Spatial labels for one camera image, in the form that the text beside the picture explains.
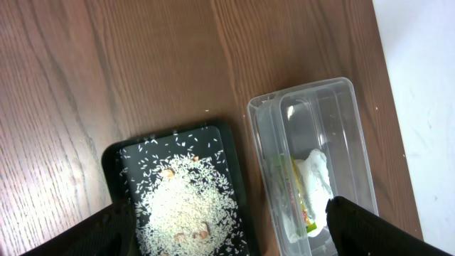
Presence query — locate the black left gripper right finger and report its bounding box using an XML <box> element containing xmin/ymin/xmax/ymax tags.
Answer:
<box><xmin>326</xmin><ymin>196</ymin><xmax>446</xmax><ymax>256</ymax></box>

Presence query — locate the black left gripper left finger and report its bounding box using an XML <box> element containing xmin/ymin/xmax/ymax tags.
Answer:
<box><xmin>25</xmin><ymin>199</ymin><xmax>137</xmax><ymax>256</ymax></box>

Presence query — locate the white napkin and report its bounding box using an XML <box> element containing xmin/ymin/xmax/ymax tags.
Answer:
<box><xmin>295</xmin><ymin>149</ymin><xmax>333</xmax><ymax>238</ymax></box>

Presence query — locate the green wrapper scrap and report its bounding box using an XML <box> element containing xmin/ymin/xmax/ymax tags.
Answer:
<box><xmin>271</xmin><ymin>156</ymin><xmax>317</xmax><ymax>242</ymax></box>

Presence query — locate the pile of rice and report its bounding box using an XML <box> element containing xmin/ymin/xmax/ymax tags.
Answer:
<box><xmin>117</xmin><ymin>126</ymin><xmax>250</xmax><ymax>255</ymax></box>

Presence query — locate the black tray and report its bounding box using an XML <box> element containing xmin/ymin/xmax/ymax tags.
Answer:
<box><xmin>102</xmin><ymin>119</ymin><xmax>262</xmax><ymax>256</ymax></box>

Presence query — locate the clear plastic bin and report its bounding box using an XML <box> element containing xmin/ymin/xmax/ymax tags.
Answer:
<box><xmin>247</xmin><ymin>78</ymin><xmax>378</xmax><ymax>255</ymax></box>

